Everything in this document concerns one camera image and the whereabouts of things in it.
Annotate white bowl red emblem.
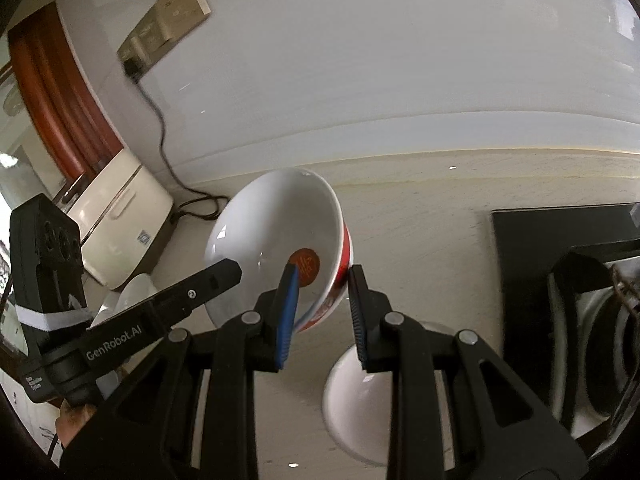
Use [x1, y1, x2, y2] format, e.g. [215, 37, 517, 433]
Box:
[204, 168, 354, 333]

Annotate left hand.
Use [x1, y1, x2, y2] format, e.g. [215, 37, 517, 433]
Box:
[55, 401, 96, 448]

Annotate white bowl on counter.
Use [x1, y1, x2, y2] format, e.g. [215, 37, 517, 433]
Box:
[321, 320, 457, 467]

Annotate white rice cooker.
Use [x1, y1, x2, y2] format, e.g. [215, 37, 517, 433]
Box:
[67, 148, 174, 290]

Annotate metal pot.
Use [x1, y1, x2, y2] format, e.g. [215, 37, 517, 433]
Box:
[548, 252, 639, 458]

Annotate brown wooden door frame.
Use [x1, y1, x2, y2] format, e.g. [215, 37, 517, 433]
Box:
[8, 2, 124, 181]

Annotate black power cable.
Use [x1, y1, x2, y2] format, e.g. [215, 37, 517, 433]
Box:
[121, 58, 230, 221]

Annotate beige wall socket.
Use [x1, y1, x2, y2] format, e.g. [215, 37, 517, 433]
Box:
[117, 0, 212, 74]

